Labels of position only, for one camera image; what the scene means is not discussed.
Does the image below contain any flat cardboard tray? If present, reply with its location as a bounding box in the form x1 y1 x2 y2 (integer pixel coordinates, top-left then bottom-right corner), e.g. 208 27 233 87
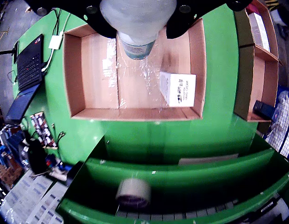
62 17 208 121

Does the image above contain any black cable bundle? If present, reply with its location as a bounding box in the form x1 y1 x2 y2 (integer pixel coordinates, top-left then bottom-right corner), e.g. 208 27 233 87
50 123 67 150

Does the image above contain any black label printer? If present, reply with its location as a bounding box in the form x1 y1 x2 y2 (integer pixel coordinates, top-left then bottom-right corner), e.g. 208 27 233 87
66 160 85 188

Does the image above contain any pink textured box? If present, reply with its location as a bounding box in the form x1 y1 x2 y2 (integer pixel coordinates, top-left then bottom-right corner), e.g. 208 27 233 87
245 1 261 14

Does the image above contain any white label sheet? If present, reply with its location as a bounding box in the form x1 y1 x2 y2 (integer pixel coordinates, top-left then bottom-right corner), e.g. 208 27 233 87
27 186 66 224
7 176 52 220

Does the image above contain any beige card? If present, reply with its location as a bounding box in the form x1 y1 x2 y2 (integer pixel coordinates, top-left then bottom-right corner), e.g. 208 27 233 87
178 154 240 166

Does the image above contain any white power strip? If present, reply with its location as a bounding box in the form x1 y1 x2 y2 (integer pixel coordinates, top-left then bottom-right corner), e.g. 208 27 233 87
48 167 69 182

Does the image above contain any blue plastic object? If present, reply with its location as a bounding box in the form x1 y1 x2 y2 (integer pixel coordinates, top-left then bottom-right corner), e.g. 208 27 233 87
45 153 73 171

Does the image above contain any grid label sheet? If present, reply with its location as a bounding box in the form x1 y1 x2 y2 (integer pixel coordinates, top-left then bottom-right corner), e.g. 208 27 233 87
115 197 241 220

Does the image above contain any long white printed box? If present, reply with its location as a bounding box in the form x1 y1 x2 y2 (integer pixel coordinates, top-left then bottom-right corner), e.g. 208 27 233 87
248 12 271 53

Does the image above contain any translucent bottle with teal label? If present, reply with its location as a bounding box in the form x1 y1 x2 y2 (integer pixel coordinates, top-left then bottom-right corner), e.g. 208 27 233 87
99 0 178 61

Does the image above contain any open brown cardboard box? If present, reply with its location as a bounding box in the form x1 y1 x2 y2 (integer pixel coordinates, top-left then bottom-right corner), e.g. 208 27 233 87
233 43 282 123
234 0 283 65

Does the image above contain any black laptop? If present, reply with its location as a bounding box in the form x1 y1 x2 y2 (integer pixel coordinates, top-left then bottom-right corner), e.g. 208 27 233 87
4 33 46 125

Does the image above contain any green metal shelf unit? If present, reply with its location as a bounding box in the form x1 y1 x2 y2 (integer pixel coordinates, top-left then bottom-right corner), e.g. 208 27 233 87
55 134 289 224

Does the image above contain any navy blue product box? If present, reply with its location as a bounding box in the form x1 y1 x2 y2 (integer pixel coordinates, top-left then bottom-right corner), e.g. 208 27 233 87
252 99 279 120

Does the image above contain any clear packing tape roll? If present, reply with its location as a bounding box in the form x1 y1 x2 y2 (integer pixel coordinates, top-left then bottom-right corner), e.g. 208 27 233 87
115 178 152 209

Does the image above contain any brown product carton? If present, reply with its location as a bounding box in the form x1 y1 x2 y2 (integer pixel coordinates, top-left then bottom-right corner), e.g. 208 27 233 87
0 160 24 188

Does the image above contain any blue mesh pallet crate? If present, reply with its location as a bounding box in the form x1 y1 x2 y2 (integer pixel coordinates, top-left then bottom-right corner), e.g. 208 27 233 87
263 85 289 160

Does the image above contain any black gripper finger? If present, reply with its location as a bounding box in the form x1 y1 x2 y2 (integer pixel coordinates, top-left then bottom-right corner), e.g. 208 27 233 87
25 0 117 39
166 0 256 39

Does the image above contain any white hand cream box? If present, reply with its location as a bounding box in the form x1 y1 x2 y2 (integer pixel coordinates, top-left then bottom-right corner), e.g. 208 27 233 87
159 71 197 108

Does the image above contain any product photo sheet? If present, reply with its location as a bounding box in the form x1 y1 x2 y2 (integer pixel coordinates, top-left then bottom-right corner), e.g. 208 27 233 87
29 111 58 149

